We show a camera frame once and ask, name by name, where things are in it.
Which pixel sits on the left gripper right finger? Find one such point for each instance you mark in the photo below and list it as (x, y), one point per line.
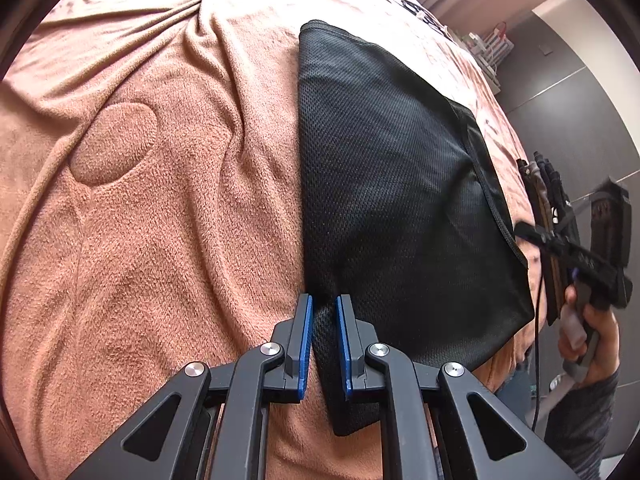
(436, 422)

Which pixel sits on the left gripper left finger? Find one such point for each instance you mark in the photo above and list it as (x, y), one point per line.
(211, 422)

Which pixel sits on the black sleeveless top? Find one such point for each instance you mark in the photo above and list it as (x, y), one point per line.
(403, 212)

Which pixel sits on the person's right hand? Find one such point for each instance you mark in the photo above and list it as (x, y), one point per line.
(589, 340)

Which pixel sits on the brown bed blanket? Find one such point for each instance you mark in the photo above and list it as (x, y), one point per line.
(150, 197)

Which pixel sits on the white rack on cabinet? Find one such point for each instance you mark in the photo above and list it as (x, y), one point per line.
(489, 52)

